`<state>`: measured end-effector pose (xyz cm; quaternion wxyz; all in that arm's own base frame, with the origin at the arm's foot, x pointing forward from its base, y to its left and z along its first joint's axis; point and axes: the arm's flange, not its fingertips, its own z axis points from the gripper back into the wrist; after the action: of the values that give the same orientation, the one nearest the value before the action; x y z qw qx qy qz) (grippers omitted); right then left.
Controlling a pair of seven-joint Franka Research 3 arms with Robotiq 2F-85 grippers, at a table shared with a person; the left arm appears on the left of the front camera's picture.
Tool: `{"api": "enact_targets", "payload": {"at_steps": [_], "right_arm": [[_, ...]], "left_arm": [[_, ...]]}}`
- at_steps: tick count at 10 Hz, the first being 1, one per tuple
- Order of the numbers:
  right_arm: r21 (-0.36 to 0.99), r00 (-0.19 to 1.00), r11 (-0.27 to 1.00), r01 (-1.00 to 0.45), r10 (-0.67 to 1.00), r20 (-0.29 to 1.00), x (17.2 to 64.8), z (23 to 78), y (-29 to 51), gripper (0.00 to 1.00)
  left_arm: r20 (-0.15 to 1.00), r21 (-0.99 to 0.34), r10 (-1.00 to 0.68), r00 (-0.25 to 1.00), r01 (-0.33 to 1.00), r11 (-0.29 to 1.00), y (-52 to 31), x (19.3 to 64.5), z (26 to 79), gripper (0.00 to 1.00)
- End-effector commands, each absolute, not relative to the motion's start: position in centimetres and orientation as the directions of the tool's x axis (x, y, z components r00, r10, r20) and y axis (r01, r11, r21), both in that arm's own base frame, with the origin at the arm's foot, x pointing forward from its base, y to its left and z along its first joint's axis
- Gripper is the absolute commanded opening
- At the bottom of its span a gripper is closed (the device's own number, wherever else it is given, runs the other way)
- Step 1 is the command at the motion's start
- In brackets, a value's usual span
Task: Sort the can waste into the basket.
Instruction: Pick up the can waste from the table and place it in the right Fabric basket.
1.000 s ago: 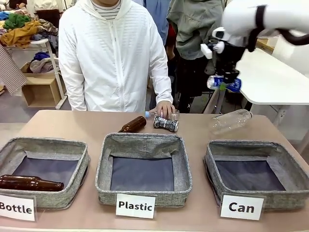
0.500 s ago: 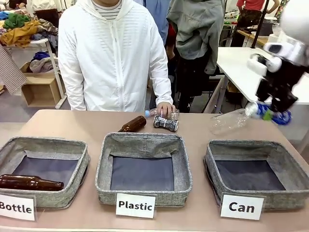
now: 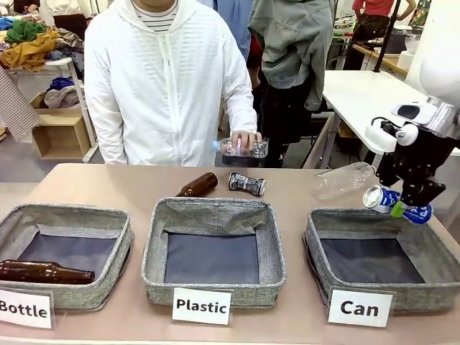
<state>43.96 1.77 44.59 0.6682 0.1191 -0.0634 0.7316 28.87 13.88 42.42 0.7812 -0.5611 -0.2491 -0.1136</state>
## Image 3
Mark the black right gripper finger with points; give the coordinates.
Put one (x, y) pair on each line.
(418, 196)
(387, 172)

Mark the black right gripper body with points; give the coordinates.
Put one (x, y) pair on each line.
(418, 154)

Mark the blue white drink can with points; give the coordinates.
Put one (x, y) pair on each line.
(381, 199)

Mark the small clear plastic bottle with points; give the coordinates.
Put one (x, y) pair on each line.
(258, 149)

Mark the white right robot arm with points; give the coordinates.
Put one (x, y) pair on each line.
(440, 54)

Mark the person's left forearm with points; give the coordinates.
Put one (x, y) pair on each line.
(239, 97)

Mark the grey fabric basket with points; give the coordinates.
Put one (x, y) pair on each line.
(359, 223)
(72, 223)
(215, 215)

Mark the white Can label card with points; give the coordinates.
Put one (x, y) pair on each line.
(359, 308)

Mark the crushed black drink can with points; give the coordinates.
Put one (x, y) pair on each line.
(246, 183)

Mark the person's left hand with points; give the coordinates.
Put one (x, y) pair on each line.
(241, 141)

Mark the large clear plastic bottle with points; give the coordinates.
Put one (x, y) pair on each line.
(338, 183)

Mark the white paper roll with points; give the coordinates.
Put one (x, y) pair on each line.
(407, 59)

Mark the wooden work table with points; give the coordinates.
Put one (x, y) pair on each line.
(381, 55)

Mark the black stand pole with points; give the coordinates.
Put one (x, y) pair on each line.
(386, 32)

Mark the person in red top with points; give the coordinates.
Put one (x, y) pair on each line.
(373, 18)

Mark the person in grey jacket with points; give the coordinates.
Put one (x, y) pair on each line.
(287, 46)

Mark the brown glass bottle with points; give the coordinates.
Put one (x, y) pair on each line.
(39, 271)
(197, 185)

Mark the white Plastic label card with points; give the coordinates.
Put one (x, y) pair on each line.
(202, 306)

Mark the person in white jacket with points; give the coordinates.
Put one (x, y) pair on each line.
(161, 90)

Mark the white clothes rack table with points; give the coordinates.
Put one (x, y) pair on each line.
(77, 90)

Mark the wooden open box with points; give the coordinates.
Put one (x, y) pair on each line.
(59, 138)

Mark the cardboard box with clothes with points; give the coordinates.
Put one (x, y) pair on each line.
(59, 97)

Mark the pile of colourful clothes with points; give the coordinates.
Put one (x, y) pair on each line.
(32, 46)

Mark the checked brown cloth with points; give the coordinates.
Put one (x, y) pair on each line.
(14, 108)

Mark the white Bottle label card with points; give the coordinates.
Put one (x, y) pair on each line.
(25, 309)

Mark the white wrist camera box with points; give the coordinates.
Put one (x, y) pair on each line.
(393, 134)

